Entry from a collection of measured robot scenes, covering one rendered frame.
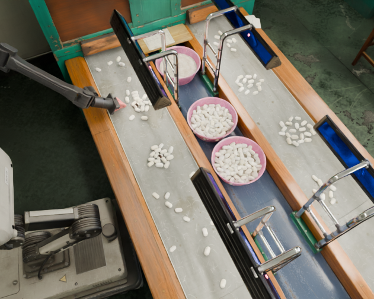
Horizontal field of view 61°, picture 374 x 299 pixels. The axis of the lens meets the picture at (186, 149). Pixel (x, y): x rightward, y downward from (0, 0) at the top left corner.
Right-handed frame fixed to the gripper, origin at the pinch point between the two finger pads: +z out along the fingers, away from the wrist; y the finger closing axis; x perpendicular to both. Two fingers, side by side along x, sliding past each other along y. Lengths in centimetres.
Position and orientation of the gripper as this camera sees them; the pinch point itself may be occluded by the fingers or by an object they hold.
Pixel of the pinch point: (124, 105)
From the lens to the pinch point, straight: 176.9
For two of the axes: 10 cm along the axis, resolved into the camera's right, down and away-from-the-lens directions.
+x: -5.9, 6.1, 5.3
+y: -4.4, -7.9, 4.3
